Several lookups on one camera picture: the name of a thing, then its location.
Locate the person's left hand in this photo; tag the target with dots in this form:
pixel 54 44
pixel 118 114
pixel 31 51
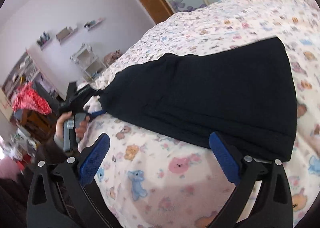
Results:
pixel 60 128

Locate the red patterned cloth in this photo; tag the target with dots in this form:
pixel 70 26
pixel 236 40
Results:
pixel 28 99

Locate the bear print blanket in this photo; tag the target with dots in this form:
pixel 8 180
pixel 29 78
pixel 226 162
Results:
pixel 155 168

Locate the pink cloth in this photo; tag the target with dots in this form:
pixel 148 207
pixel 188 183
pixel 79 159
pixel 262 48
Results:
pixel 8 169

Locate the white wall shelf with box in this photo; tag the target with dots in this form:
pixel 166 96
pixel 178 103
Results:
pixel 65 33

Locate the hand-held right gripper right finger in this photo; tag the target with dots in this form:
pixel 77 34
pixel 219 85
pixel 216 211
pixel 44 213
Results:
pixel 225 159

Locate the pink clutter pile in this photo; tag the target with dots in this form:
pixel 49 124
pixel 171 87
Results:
pixel 112 57

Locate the white wall shelf dark items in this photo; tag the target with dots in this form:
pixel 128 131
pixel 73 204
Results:
pixel 44 39

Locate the black pants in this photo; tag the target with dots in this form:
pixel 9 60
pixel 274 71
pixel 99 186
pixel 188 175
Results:
pixel 200 98

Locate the white wall shelf small items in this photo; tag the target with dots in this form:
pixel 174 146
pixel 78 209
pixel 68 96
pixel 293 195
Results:
pixel 93 23

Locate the cluttered bookshelf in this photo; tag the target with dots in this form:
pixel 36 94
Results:
pixel 22 70

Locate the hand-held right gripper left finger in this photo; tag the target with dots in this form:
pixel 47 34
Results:
pixel 96 158

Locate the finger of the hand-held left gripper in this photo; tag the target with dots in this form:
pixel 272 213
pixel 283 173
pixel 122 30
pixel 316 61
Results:
pixel 97 113

